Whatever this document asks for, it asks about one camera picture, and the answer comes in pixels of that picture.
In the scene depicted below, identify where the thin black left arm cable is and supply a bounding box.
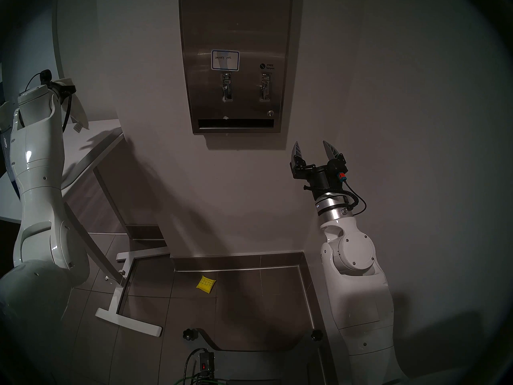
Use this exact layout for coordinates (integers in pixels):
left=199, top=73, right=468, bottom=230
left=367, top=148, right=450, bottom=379
left=25, top=72, right=44, bottom=93

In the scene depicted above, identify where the braided black left arm cable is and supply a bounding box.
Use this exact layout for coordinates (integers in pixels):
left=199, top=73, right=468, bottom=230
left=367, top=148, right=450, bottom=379
left=62, top=95, right=73, bottom=133

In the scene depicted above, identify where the dark robot base platform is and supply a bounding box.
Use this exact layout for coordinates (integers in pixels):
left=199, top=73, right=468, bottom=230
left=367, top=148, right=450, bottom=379
left=196, top=328, right=321, bottom=385

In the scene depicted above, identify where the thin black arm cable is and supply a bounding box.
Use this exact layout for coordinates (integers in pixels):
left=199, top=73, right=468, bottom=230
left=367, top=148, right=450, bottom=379
left=25, top=72, right=44, bottom=93
left=345, top=181, right=367, bottom=216

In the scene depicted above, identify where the black power box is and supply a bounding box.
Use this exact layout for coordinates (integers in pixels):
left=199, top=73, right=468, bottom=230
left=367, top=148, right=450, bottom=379
left=199, top=351, right=215, bottom=379

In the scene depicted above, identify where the black power cable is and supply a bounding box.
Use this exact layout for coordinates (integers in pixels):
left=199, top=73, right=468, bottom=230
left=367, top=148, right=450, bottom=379
left=184, top=347, right=205, bottom=385

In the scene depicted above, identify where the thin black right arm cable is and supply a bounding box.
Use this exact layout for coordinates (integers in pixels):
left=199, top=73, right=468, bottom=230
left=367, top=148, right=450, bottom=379
left=345, top=181, right=367, bottom=216

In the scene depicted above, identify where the white terry cloth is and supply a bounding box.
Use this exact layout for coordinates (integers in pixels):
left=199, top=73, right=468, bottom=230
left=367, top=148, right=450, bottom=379
left=51, top=77, right=89, bottom=131

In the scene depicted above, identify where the blue liquid spray bottle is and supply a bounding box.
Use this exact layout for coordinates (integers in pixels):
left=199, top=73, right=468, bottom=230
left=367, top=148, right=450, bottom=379
left=0, top=101, right=20, bottom=200

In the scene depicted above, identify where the yellow sponge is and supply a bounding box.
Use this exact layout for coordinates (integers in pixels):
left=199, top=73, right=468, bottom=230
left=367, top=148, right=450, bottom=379
left=196, top=275, right=217, bottom=294

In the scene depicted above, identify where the green cable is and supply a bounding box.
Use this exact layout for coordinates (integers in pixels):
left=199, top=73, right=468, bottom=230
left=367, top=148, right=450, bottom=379
left=174, top=372, right=225, bottom=385

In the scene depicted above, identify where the white blue-bordered label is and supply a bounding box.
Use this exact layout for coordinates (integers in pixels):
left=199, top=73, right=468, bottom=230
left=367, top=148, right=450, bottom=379
left=211, top=49, right=240, bottom=72

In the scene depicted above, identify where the stainless steel wall dispenser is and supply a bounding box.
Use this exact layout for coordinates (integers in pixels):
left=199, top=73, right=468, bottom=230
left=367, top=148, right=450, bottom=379
left=178, top=0, right=304, bottom=135

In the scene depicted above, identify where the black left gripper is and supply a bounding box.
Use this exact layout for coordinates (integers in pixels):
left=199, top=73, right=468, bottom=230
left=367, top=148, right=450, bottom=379
left=47, top=81, right=77, bottom=105

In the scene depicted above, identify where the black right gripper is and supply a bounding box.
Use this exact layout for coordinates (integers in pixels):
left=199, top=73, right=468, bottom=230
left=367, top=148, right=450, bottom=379
left=291, top=140, right=348, bottom=199

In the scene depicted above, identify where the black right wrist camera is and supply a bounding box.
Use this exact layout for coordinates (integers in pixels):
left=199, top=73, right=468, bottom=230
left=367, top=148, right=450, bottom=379
left=329, top=159, right=349, bottom=182

